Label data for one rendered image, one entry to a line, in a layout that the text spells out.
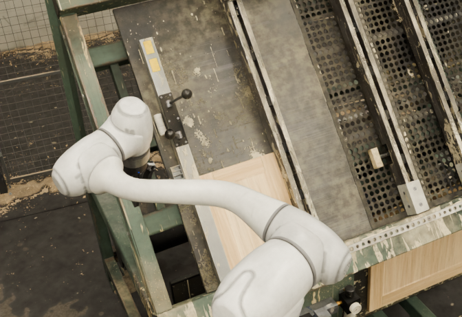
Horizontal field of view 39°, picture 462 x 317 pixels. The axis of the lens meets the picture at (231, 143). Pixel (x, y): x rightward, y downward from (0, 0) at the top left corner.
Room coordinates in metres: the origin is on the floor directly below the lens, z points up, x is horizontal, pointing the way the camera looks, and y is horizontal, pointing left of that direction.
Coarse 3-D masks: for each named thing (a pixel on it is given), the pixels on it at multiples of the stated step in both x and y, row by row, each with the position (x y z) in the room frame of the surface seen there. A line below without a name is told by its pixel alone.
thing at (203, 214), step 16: (144, 48) 2.26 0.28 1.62; (160, 64) 2.23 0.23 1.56; (160, 80) 2.19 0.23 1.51; (192, 160) 2.01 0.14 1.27; (192, 176) 1.97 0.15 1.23; (208, 208) 1.90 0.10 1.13; (208, 224) 1.87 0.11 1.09; (208, 240) 1.83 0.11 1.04; (224, 256) 1.80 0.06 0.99; (224, 272) 1.76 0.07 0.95
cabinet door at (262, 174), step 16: (256, 160) 2.07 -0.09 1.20; (272, 160) 2.08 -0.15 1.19; (208, 176) 2.00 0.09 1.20; (224, 176) 2.01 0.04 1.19; (240, 176) 2.02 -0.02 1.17; (256, 176) 2.03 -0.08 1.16; (272, 176) 2.04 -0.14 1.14; (272, 192) 2.00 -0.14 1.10; (224, 224) 1.89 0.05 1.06; (240, 224) 1.90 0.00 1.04; (224, 240) 1.85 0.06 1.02; (240, 240) 1.86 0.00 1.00; (256, 240) 1.87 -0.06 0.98; (240, 256) 1.82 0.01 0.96
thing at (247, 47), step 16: (224, 0) 2.38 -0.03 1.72; (240, 0) 2.43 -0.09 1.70; (240, 16) 2.40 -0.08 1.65; (240, 32) 2.34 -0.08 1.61; (240, 48) 2.33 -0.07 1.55; (256, 48) 2.31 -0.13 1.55; (256, 64) 2.29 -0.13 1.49; (256, 80) 2.23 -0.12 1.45; (256, 96) 2.22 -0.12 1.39; (272, 96) 2.20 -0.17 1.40; (272, 112) 2.18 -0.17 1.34; (272, 128) 2.12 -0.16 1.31; (272, 144) 2.11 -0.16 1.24; (288, 144) 2.09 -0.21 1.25; (288, 160) 2.08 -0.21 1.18; (288, 176) 2.01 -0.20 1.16; (304, 192) 1.98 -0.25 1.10; (304, 208) 1.93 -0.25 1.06
